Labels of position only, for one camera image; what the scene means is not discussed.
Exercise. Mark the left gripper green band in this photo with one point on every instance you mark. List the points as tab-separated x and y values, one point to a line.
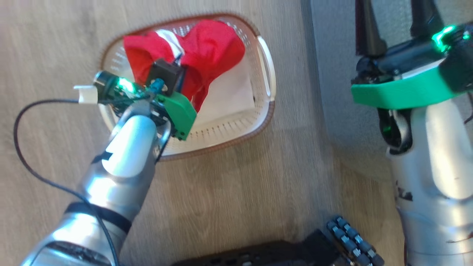
181	112

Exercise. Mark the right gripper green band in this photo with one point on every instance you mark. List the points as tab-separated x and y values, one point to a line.
402	88

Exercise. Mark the red jersey with lettering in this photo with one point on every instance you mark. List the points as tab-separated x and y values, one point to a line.
210	48

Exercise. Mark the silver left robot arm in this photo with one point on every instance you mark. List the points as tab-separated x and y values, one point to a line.
122	166

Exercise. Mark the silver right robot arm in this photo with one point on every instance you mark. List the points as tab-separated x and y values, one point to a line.
436	177

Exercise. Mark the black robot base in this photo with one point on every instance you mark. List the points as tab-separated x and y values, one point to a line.
266	255

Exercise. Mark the white cloth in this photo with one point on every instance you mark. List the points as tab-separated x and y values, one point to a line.
232	96

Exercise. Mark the white laundry basket brown rim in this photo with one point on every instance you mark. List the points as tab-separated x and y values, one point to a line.
236	129

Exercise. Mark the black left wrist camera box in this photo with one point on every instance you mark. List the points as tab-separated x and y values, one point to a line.
166	75

